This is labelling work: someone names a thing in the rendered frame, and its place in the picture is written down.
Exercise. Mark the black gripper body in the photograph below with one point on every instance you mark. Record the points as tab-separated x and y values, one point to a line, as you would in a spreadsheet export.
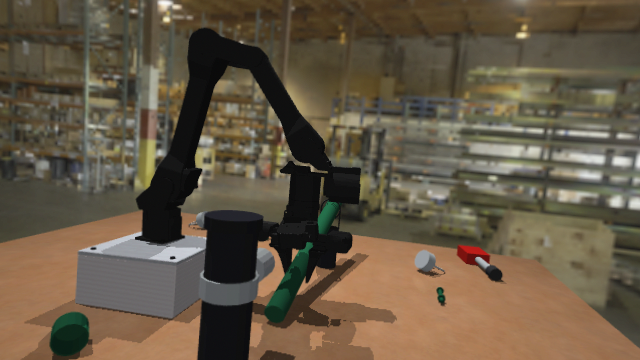
335	241

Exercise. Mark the green cylinder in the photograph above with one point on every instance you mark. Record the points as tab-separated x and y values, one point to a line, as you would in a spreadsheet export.
69	334
286	292

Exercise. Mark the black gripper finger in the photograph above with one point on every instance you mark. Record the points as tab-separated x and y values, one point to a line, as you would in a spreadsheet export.
314	256
285	256

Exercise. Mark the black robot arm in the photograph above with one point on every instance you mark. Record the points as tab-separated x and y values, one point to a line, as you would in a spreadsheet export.
176	177

